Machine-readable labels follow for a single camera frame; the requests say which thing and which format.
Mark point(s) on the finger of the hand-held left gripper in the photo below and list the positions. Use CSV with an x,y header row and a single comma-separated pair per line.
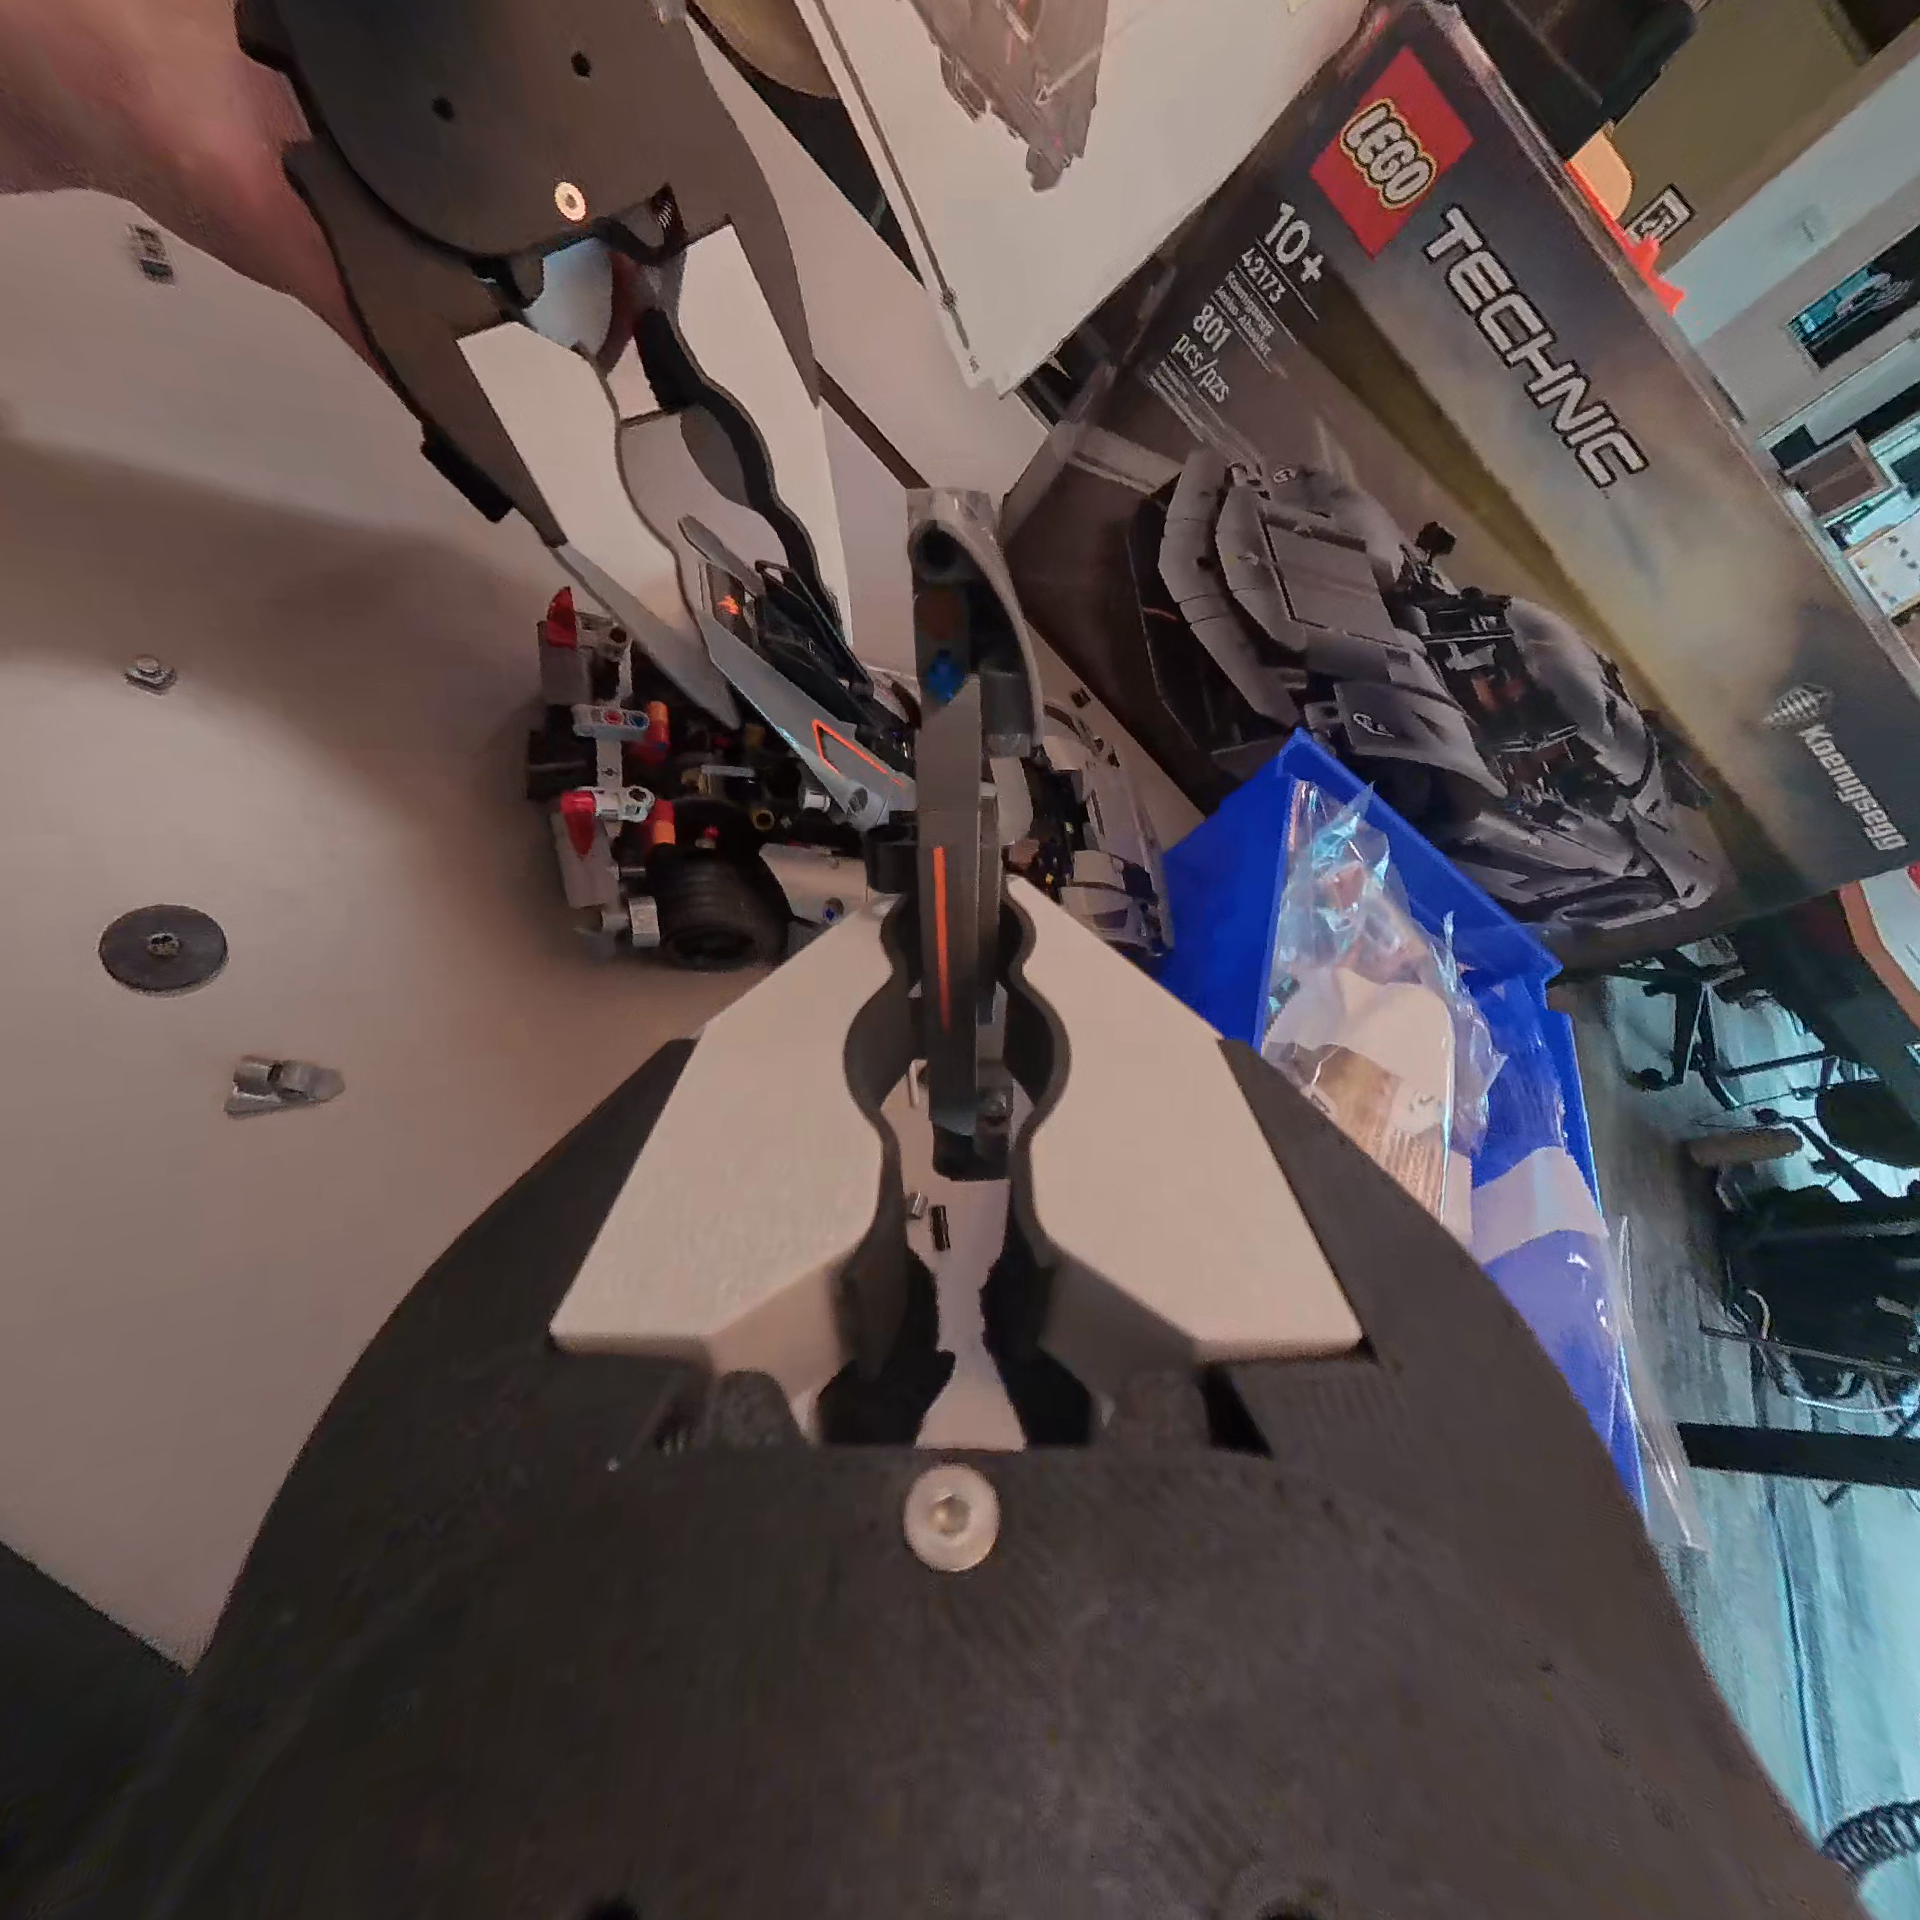
x,y
547,434
751,464

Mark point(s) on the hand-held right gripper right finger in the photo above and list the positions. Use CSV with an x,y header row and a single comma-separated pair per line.
x,y
1184,1200

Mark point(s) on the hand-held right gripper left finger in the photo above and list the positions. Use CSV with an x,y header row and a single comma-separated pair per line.
x,y
721,1185

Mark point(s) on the grey lego car model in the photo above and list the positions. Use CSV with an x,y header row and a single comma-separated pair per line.
x,y
704,884

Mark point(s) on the grey lego door assembly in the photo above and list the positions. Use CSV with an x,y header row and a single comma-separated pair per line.
x,y
954,900

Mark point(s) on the small dark grey lego plate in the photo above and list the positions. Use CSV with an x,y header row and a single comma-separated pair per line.
x,y
152,255

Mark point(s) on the grey curved lego piece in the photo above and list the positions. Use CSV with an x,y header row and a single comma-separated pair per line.
x,y
284,1084

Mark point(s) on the small grey lego piece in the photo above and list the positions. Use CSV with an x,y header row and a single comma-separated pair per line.
x,y
148,675

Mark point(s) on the clear plastic parts bag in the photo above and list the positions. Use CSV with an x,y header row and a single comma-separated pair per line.
x,y
1382,1050

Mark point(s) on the blue plastic bin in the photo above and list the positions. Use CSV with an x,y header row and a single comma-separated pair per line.
x,y
1215,900

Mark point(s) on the round wooden disc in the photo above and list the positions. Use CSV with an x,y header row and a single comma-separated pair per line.
x,y
763,37

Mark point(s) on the printed instruction sheet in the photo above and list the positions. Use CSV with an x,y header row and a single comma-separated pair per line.
x,y
960,148

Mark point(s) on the black round screw washer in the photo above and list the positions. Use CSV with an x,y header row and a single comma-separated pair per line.
x,y
142,960

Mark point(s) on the cardboard car model box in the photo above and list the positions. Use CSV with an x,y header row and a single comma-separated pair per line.
x,y
1499,450

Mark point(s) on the orange plastic object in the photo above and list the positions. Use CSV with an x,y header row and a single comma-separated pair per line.
x,y
1622,211

